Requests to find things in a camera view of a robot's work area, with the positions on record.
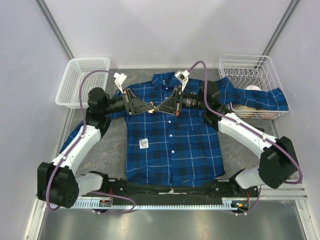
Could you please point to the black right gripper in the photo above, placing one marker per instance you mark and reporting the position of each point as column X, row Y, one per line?
column 172, row 101

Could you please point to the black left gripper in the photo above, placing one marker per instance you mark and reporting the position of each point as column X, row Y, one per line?
column 129, row 101

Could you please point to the blue plaid shirt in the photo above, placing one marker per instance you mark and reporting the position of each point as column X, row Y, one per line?
column 170, row 150

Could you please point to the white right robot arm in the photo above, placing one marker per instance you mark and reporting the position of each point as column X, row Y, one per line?
column 277, row 156

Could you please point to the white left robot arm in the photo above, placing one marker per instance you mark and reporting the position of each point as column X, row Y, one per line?
column 57, row 184

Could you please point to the white perforated plastic basket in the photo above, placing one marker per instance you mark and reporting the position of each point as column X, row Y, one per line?
column 81, row 75

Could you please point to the beige ceramic bowl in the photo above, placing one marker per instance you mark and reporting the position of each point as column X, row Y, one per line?
column 244, row 110

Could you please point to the white ceramic bowl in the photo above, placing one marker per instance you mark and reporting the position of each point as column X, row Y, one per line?
column 253, row 87

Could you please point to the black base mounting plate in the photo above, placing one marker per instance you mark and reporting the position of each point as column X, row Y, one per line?
column 216, row 189

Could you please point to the pink patterned bowl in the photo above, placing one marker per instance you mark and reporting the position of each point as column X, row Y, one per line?
column 268, row 115

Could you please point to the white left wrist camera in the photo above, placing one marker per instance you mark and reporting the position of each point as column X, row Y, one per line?
column 119, row 79

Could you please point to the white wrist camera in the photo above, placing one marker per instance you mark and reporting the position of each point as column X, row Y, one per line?
column 119, row 79
column 183, row 77

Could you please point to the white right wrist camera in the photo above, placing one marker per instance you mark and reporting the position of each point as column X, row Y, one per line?
column 183, row 77

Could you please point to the white wire dish rack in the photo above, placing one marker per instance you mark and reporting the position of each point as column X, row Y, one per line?
column 237, row 71

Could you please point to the white slotted cable duct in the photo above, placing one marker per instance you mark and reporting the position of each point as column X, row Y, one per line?
column 99, row 203

